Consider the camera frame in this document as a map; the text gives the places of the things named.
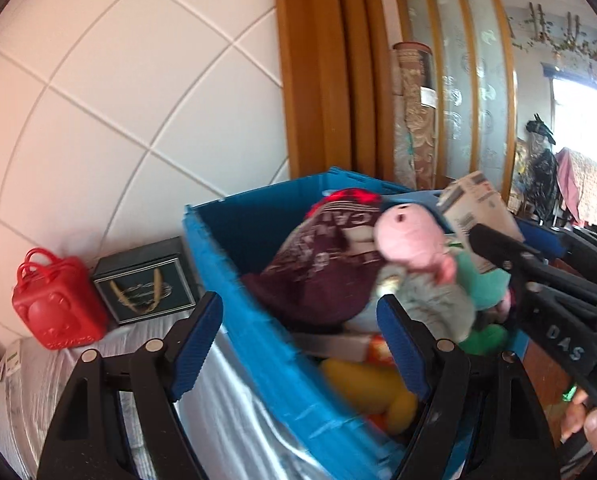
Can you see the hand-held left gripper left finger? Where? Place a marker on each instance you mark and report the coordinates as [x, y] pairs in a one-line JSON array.
[[196, 350]]

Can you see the blue plastic crate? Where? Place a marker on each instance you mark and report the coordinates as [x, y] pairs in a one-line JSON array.
[[278, 370]]

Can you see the yellow plush toy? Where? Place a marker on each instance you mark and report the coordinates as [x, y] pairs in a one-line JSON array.
[[368, 385]]

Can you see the wooden slat glass partition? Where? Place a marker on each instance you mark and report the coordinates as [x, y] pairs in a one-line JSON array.
[[458, 85]]

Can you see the wooden door frame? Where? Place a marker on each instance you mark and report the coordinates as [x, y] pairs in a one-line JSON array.
[[323, 70]]

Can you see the person's right hand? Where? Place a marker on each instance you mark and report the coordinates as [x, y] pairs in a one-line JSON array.
[[593, 427]]

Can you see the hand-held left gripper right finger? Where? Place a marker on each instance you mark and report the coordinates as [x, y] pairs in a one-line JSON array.
[[403, 350]]

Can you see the cardboard box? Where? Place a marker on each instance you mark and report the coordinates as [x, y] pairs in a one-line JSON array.
[[478, 207]]

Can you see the black hanging garment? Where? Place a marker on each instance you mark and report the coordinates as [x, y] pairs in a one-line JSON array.
[[541, 170]]

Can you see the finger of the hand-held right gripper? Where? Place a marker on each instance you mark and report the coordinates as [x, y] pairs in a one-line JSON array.
[[546, 242], [508, 255]]

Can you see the pink pig plush teal dress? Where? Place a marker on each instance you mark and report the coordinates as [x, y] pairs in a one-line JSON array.
[[408, 232]]

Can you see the maroon knit hat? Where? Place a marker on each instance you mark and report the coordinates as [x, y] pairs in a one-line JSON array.
[[318, 280]]

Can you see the grey plush toy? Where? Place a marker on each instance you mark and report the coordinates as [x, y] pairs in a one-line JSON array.
[[428, 305]]

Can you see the rolled patterned carpet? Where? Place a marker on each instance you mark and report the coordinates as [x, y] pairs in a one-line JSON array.
[[421, 130]]

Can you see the pink hanging cloth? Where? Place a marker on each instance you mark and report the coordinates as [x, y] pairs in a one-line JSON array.
[[567, 180]]

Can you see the dark green plush toy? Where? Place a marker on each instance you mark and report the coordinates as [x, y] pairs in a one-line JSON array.
[[483, 341]]

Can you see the window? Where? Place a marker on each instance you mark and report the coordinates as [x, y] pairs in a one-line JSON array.
[[586, 120]]

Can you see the branch wall decoration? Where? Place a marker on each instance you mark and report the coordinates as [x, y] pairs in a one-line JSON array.
[[563, 35]]

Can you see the dark green gift box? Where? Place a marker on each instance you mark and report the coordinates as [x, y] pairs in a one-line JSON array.
[[143, 285]]

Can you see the red handbag-shaped box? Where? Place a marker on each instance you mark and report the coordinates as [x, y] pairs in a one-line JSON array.
[[58, 310]]

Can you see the white ribbed appliance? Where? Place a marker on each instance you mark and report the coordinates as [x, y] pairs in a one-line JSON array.
[[18, 410]]

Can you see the rolled white lace cloth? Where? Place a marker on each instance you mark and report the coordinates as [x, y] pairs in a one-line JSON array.
[[402, 145]]

